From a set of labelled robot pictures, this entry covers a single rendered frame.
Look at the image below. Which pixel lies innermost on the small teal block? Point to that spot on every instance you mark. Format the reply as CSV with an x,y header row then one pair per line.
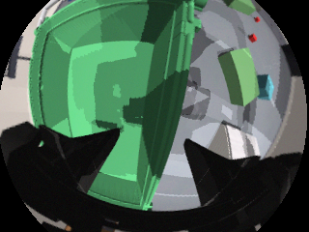
x,y
265,87

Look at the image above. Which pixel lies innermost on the green box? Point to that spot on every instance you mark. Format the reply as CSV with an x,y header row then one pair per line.
x,y
244,6
240,75

